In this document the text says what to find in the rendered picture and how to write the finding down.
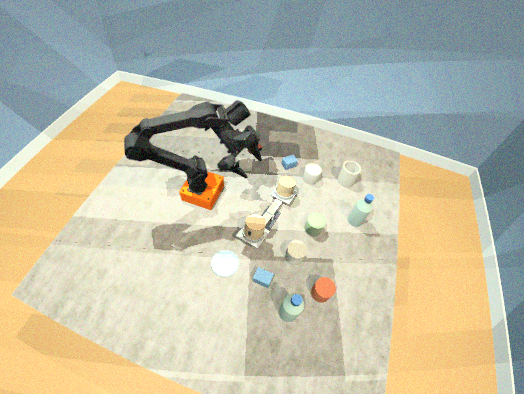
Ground white balance beam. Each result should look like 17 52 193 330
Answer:
236 186 297 248

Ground orange cylinder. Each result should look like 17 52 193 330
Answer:
311 277 336 303

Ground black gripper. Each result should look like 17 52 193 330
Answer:
217 128 262 178

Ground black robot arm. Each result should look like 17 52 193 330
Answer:
124 99 256 196

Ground light blue block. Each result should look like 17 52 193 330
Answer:
281 155 298 170
253 267 274 288

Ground green cylinder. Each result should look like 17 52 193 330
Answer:
305 213 325 237

